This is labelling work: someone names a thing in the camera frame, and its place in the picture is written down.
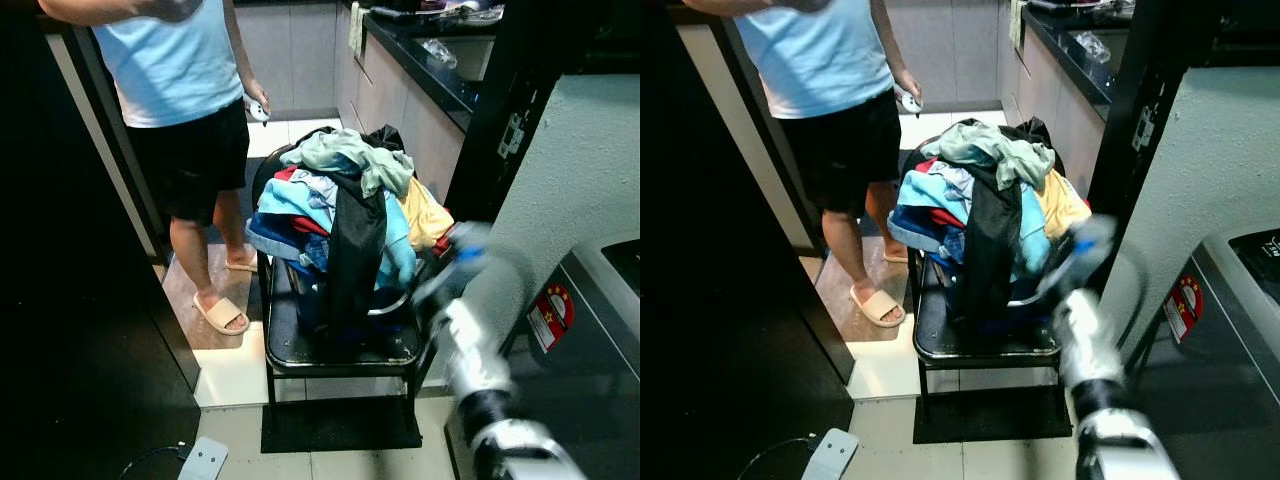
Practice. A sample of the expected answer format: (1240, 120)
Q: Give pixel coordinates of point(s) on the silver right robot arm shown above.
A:
(1085, 345)
(470, 350)

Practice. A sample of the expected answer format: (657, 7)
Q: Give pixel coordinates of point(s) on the dark grey washing machine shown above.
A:
(1220, 400)
(590, 400)

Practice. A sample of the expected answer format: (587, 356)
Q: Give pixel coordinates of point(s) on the large black cabinet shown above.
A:
(730, 300)
(80, 300)

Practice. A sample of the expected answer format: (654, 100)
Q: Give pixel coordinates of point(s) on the red and white sticker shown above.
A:
(1184, 308)
(551, 316)

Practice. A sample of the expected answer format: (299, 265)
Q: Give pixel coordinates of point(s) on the silver door strike plate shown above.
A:
(1145, 128)
(514, 135)

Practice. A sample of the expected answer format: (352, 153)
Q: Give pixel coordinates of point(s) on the yellow garment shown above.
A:
(1063, 205)
(425, 215)

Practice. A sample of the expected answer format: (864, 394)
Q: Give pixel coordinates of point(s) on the turquoise garment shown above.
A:
(1035, 235)
(398, 250)

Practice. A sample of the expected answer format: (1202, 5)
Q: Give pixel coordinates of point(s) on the beige slipper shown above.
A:
(222, 316)
(894, 256)
(242, 264)
(877, 307)

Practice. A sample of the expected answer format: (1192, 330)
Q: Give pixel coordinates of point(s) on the person in light blue shirt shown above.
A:
(170, 60)
(815, 55)

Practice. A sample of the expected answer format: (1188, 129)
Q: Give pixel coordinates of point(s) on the dark blue laundry basket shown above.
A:
(396, 316)
(1030, 310)

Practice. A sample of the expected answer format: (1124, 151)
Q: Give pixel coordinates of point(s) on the beige kitchen base cabinets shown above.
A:
(1060, 115)
(400, 122)

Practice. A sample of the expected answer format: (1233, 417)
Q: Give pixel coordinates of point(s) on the small black cloth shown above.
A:
(386, 137)
(1035, 132)

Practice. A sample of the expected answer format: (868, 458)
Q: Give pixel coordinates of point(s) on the clear plastic bag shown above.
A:
(440, 52)
(1092, 46)

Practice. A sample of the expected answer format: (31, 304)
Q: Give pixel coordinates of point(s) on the dark blue jeans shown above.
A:
(915, 235)
(275, 240)

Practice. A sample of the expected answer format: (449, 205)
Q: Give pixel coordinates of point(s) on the long black garment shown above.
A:
(995, 250)
(355, 250)

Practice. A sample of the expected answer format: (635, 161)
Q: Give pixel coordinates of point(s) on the grey robot left foot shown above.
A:
(204, 459)
(830, 453)

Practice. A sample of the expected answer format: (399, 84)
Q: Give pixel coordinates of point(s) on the light blue garment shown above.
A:
(930, 192)
(290, 200)

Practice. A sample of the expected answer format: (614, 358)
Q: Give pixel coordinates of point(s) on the pale green garment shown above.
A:
(350, 155)
(1000, 150)

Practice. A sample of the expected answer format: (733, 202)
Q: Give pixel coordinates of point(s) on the black kitchen counter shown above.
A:
(400, 52)
(1058, 50)

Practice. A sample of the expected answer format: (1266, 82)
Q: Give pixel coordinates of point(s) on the white handheld controller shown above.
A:
(911, 99)
(259, 109)

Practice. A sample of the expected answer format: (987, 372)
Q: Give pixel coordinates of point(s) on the red garment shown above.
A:
(312, 226)
(947, 217)

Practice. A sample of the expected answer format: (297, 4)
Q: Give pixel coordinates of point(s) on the black metal chair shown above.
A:
(940, 340)
(290, 346)

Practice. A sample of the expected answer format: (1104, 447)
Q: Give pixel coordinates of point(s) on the pale hanging towel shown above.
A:
(357, 28)
(1016, 25)

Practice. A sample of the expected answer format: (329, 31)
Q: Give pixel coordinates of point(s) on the grey cabinet doors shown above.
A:
(290, 55)
(945, 50)

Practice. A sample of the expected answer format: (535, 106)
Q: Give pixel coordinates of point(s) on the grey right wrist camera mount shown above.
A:
(1092, 240)
(465, 245)

